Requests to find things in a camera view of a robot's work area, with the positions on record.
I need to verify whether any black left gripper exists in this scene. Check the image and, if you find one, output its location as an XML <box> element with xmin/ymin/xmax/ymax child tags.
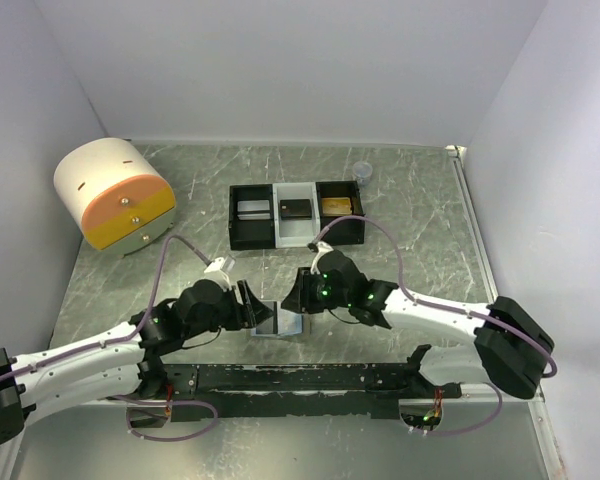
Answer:
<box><xmin>185</xmin><ymin>278</ymin><xmax>274</xmax><ymax>338</ymax></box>

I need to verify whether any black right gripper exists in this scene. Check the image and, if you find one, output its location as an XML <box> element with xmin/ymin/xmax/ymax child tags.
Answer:
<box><xmin>281</xmin><ymin>267</ymin><xmax>351</xmax><ymax>314</ymax></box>

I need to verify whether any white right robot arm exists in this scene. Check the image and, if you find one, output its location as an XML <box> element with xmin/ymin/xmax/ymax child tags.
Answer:
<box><xmin>281</xmin><ymin>250</ymin><xmax>557</xmax><ymax>400</ymax></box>

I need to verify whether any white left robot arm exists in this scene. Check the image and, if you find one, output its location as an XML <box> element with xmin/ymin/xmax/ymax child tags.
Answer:
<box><xmin>0</xmin><ymin>279</ymin><xmax>274</xmax><ymax>445</ymax></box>

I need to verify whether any dark card in holder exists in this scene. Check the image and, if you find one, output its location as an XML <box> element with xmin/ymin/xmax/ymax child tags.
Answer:
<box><xmin>253</xmin><ymin>301</ymin><xmax>278</xmax><ymax>337</ymax></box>

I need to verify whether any black cards stack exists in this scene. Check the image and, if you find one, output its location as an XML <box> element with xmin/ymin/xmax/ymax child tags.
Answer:
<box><xmin>279</xmin><ymin>199</ymin><xmax>313</xmax><ymax>221</ymax></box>

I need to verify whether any gold cards stack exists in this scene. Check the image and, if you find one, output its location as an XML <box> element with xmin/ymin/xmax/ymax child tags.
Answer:
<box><xmin>321</xmin><ymin>197</ymin><xmax>353</xmax><ymax>217</ymax></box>

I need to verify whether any silver cards stack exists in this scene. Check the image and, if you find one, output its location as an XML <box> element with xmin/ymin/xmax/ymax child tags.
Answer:
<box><xmin>237</xmin><ymin>199</ymin><xmax>271</xmax><ymax>221</ymax></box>

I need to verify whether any white middle tray compartment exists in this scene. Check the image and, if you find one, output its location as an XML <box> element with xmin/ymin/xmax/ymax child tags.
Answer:
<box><xmin>272</xmin><ymin>182</ymin><xmax>320</xmax><ymax>249</ymax></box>

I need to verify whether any black left tray compartment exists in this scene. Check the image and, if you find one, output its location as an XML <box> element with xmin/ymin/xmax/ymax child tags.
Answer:
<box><xmin>228</xmin><ymin>184</ymin><xmax>275</xmax><ymax>251</ymax></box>

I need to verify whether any black tray compartment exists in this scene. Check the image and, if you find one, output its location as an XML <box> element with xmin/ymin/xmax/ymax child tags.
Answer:
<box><xmin>316</xmin><ymin>181</ymin><xmax>365</xmax><ymax>246</ymax></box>
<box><xmin>228</xmin><ymin>184</ymin><xmax>275</xmax><ymax>251</ymax></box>

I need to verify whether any black right tray compartment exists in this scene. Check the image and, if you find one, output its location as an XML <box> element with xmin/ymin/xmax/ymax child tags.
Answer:
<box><xmin>316</xmin><ymin>181</ymin><xmax>365</xmax><ymax>246</ymax></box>

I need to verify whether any small clear plastic cup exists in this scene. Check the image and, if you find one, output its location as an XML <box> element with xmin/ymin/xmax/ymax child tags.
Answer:
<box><xmin>352</xmin><ymin>161</ymin><xmax>373</xmax><ymax>187</ymax></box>

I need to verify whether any white orange yellow drawer cabinet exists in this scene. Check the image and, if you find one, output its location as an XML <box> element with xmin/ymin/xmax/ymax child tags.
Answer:
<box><xmin>53</xmin><ymin>137</ymin><xmax>176</xmax><ymax>257</ymax></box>

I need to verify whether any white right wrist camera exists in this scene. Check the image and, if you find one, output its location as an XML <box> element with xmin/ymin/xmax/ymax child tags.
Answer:
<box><xmin>307</xmin><ymin>240</ymin><xmax>333</xmax><ymax>255</ymax></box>

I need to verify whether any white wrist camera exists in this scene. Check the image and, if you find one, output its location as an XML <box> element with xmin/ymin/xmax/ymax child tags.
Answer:
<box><xmin>307</xmin><ymin>240</ymin><xmax>333</xmax><ymax>255</ymax></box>
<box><xmin>203</xmin><ymin>256</ymin><xmax>236</xmax><ymax>291</ymax></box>

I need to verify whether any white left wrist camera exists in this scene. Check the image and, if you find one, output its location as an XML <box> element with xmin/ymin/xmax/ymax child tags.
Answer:
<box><xmin>203</xmin><ymin>256</ymin><xmax>236</xmax><ymax>291</ymax></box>

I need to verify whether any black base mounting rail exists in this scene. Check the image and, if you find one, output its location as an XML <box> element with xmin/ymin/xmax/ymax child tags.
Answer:
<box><xmin>104</xmin><ymin>361</ymin><xmax>464</xmax><ymax>430</ymax></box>

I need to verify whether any aluminium frame rail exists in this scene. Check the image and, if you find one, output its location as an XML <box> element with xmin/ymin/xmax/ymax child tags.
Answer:
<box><xmin>446</xmin><ymin>145</ymin><xmax>553</xmax><ymax>400</ymax></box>

